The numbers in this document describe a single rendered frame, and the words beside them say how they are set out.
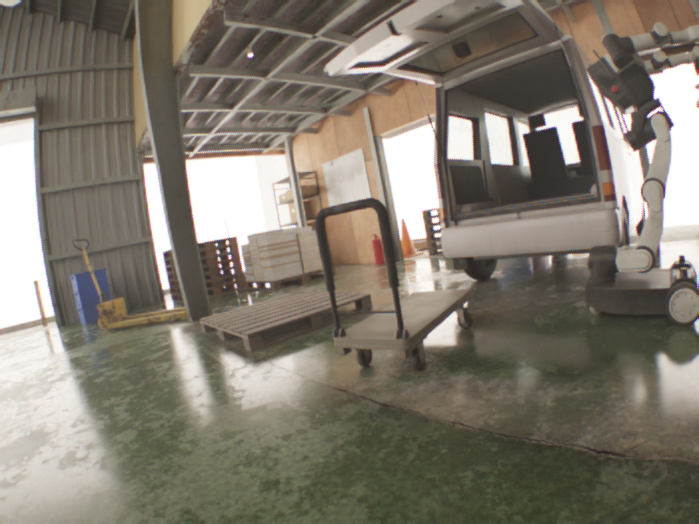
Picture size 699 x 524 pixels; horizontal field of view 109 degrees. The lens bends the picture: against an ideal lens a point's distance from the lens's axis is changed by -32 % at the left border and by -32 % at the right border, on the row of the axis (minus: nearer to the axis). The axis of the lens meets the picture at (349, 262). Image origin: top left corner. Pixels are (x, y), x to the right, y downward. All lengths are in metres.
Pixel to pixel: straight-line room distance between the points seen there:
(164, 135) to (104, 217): 3.18
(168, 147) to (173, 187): 0.47
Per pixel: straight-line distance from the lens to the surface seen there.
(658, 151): 2.06
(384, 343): 1.50
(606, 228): 2.51
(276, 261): 5.32
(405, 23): 2.05
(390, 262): 1.39
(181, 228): 4.18
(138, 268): 7.19
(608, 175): 2.57
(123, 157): 7.51
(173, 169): 4.29
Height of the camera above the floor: 0.65
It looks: 5 degrees down
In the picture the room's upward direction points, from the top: 10 degrees counter-clockwise
